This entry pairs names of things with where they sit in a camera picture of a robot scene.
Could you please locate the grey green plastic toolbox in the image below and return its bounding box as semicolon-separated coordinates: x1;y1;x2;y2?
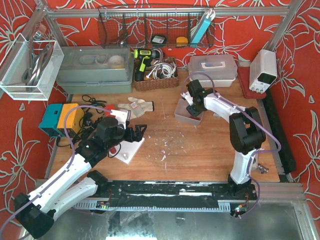
56;46;134;95

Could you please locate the white peg base plate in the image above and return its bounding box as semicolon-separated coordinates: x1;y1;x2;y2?
115;137;145;165

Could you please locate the red spring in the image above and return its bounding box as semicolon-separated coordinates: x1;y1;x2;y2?
109;147;117;155

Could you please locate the blue white power strip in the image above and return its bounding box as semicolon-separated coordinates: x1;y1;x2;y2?
190;8;216;47

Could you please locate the black wire hanging basket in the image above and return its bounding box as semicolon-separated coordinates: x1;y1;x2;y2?
97;5;216;50

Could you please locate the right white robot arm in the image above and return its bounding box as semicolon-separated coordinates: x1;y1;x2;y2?
181;80;266;197

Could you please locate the yellow green cordless drill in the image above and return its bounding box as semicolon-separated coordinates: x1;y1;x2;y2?
133;48;161;82

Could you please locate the translucent plastic spring box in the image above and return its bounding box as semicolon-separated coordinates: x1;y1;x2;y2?
174;99;204;127

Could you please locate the yellow tape measure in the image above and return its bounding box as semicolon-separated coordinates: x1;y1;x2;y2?
176;36;189;48

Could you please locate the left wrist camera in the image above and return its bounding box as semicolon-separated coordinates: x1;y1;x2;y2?
110;109;131;129

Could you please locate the red mat under supply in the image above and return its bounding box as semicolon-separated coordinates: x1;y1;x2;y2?
237;66;267;100

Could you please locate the clear acrylic wall bin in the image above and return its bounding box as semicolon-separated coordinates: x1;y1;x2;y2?
0;34;64;101

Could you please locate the teal and yellow device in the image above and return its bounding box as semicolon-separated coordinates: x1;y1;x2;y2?
38;103;85;138

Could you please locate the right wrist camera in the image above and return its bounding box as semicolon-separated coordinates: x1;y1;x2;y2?
180;91;194;106

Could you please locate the beige work glove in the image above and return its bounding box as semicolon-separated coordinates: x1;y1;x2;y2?
117;97;155;120

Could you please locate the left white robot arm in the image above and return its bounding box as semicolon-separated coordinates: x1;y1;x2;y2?
14;116;147;239

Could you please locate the white bench power supply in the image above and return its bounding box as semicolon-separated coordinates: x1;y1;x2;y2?
249;49;277;94

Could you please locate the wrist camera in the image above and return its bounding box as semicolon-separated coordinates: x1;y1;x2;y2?
180;91;194;106
110;109;131;129

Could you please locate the white plastic storage case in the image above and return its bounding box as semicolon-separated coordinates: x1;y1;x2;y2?
188;54;238;88

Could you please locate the woven wicker basket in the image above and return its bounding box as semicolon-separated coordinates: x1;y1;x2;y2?
133;57;179;91

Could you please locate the red cube adapter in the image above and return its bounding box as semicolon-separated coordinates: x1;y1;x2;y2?
103;104;115;117

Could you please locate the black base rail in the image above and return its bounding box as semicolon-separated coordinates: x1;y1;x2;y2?
74;180;257;212

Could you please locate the aluminium frame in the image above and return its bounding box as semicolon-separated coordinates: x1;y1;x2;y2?
0;0;310;76

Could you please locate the black cable bundle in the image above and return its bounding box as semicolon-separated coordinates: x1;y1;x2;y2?
56;94;108;148

